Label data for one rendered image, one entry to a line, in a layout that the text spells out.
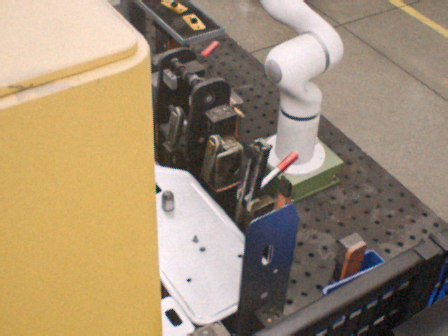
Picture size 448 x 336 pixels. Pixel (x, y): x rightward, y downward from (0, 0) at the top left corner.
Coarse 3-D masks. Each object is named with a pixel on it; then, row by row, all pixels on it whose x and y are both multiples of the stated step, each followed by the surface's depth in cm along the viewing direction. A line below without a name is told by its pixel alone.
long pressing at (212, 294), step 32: (160, 192) 158; (192, 192) 158; (160, 224) 150; (192, 224) 150; (224, 224) 151; (160, 256) 143; (192, 256) 143; (224, 256) 144; (192, 288) 137; (224, 288) 137; (192, 320) 131
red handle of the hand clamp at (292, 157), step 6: (288, 156) 148; (294, 156) 147; (282, 162) 147; (288, 162) 147; (276, 168) 148; (282, 168) 147; (270, 174) 148; (276, 174) 147; (264, 180) 148; (270, 180) 148; (264, 186) 148; (246, 198) 148
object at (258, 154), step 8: (256, 144) 140; (264, 144) 139; (248, 152) 138; (256, 152) 139; (264, 152) 138; (256, 160) 142; (264, 160) 140; (248, 168) 144; (256, 168) 142; (264, 168) 142; (248, 176) 145; (256, 176) 142; (248, 184) 147; (256, 184) 144; (248, 192) 149; (256, 192) 145; (240, 200) 150; (248, 200) 147
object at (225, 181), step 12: (228, 144) 161; (216, 156) 158; (228, 156) 160; (240, 156) 162; (216, 168) 161; (228, 168) 163; (240, 168) 165; (216, 180) 163; (228, 180) 165; (240, 180) 168; (216, 192) 165; (228, 192) 169; (228, 204) 172
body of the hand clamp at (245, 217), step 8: (264, 192) 152; (264, 200) 150; (272, 200) 150; (240, 208) 152; (264, 208) 149; (272, 208) 151; (240, 216) 153; (248, 216) 150; (256, 216) 149; (240, 224) 155; (248, 224) 151; (240, 256) 164
